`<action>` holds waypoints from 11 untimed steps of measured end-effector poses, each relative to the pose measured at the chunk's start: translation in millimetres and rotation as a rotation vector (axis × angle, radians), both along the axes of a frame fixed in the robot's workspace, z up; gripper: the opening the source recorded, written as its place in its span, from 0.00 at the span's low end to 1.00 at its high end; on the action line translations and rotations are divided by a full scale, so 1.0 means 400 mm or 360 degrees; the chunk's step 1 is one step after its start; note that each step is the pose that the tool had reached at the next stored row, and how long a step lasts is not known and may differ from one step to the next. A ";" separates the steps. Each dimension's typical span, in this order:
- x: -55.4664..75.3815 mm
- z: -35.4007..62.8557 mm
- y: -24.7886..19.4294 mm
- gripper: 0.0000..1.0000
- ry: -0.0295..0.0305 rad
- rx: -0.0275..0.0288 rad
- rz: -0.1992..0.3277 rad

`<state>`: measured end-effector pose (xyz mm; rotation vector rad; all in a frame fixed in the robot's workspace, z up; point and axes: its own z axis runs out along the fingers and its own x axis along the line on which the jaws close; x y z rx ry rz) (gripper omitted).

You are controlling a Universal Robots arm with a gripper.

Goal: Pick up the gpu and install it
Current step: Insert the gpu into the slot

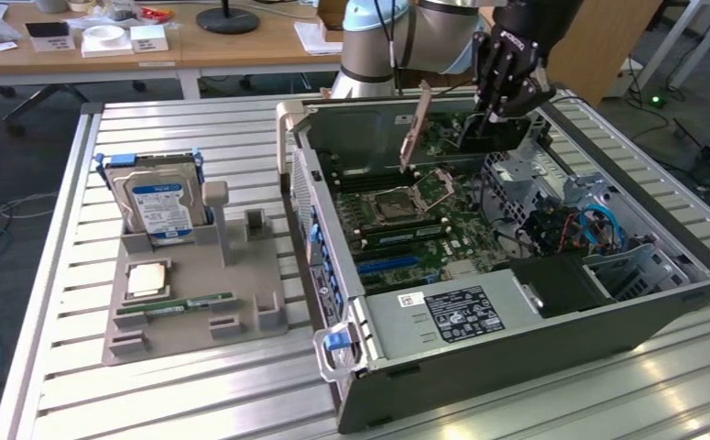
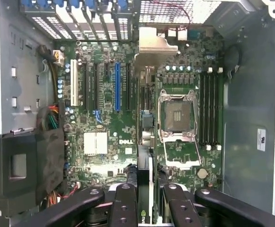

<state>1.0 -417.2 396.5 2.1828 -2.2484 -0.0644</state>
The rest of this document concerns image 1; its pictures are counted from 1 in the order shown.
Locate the metal socket cover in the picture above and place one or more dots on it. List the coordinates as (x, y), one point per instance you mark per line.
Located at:
(433, 188)

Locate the white desk frame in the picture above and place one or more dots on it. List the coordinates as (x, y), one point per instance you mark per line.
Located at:
(665, 43)

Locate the blue case latch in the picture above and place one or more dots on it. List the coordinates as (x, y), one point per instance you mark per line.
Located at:
(334, 343)

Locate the black chair base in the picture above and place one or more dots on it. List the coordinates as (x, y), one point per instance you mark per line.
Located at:
(43, 98)

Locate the wooden cabinet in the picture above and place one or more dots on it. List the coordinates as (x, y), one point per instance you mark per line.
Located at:
(605, 46)

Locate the brown cardboard box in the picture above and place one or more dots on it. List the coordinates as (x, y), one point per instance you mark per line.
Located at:
(329, 14)

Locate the grey cup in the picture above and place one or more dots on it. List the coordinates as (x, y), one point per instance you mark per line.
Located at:
(52, 5)

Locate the dark filled bag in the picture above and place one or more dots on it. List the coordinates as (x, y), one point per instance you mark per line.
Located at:
(119, 13)

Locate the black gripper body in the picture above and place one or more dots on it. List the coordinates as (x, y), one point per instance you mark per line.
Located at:
(532, 23)

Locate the dark grey PC case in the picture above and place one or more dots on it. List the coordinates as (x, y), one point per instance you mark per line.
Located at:
(513, 366)

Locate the black expansion slot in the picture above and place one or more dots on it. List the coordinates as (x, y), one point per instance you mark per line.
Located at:
(385, 254)

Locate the green motherboard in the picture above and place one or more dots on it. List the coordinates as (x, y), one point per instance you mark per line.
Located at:
(464, 229)

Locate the stack of white papers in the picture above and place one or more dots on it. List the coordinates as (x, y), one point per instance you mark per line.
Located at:
(314, 41)

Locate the grey parts rack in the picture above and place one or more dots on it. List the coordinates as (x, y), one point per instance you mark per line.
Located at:
(208, 275)

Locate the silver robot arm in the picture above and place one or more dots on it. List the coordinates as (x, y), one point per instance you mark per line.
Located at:
(366, 59)

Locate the tall metal disk bay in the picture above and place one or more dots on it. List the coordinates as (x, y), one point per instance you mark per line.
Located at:
(513, 183)

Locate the hard disk in blue caddy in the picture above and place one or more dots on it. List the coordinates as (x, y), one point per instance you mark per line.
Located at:
(152, 201)

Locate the white box with black lid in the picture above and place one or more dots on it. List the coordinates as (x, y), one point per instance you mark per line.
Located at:
(48, 29)

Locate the grey power supply unit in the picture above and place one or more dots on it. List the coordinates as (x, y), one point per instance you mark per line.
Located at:
(404, 330)

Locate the low metal disk bay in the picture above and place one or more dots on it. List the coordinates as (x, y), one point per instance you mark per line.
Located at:
(636, 275)

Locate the green RAM stick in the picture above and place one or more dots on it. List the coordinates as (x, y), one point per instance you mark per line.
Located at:
(171, 304)

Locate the black lamp base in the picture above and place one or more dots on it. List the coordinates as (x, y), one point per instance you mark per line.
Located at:
(225, 23)

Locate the white tape roll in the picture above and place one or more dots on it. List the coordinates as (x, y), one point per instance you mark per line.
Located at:
(88, 34)

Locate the CPU chip with metal lid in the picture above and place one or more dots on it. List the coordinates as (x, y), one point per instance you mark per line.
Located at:
(147, 278)

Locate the CPU socket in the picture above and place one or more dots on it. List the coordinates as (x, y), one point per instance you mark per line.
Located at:
(394, 206)

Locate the wooden desk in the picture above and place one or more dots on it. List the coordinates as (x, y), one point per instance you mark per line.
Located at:
(85, 64)

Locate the green indicator light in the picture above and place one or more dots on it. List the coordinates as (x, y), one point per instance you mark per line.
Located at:
(656, 99)

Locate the red small item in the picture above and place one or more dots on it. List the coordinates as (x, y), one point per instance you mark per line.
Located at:
(153, 16)

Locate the flat white box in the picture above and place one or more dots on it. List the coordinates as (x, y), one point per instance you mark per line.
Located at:
(116, 51)

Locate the black fan shroud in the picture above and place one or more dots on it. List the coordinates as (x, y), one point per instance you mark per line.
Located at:
(556, 284)

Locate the graphics card with black cooler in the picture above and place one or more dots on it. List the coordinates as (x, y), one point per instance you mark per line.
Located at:
(492, 135)

